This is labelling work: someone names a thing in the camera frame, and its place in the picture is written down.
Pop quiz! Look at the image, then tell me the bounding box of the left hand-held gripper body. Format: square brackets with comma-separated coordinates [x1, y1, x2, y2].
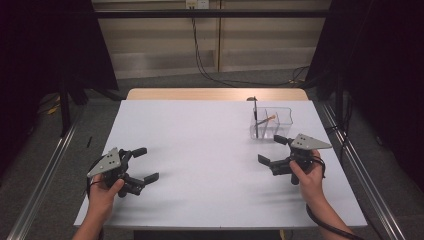
[86, 147, 146, 199]

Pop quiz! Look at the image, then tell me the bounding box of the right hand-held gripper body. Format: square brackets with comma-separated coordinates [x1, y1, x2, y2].
[269, 133, 334, 186]

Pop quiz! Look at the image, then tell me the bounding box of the clear plastic divided container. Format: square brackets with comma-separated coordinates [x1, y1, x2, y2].
[249, 106, 294, 141]

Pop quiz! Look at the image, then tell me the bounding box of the orange-tipped makeup brush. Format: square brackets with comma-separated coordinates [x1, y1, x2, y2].
[254, 114, 277, 128]

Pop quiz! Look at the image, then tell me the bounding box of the black makeup brush silver ferrule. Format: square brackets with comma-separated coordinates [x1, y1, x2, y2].
[247, 95, 260, 139]

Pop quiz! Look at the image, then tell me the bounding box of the person's left hand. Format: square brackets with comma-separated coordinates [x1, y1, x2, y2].
[87, 177, 126, 222]

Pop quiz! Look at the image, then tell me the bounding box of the person's right hand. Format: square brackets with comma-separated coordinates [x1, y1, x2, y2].
[288, 149, 327, 205]

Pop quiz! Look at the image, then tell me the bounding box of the black curtain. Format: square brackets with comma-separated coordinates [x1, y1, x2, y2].
[305, 0, 424, 193]
[0, 0, 120, 178]

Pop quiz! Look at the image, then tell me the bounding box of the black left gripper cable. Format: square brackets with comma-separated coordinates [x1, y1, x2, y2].
[85, 156, 102, 202]

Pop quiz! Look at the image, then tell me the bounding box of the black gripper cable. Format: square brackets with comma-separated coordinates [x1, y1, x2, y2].
[305, 154, 367, 240]
[85, 156, 102, 202]

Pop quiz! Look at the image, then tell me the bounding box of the metal floor rail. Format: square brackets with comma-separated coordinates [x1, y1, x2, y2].
[5, 114, 83, 240]
[319, 100, 407, 240]

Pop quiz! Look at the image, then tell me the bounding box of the black stand post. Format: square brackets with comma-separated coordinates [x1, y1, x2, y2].
[59, 78, 72, 138]

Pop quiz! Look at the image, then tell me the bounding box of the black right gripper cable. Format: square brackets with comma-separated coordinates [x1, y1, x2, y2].
[305, 154, 367, 240]

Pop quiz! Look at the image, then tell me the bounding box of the black wall cable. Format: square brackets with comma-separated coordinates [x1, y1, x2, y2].
[190, 16, 310, 89]

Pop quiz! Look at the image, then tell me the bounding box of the black horizontal frame bar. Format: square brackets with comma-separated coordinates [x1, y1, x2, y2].
[94, 9, 332, 20]

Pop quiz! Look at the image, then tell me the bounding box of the white wall outlet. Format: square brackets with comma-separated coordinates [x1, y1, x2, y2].
[185, 0, 211, 10]

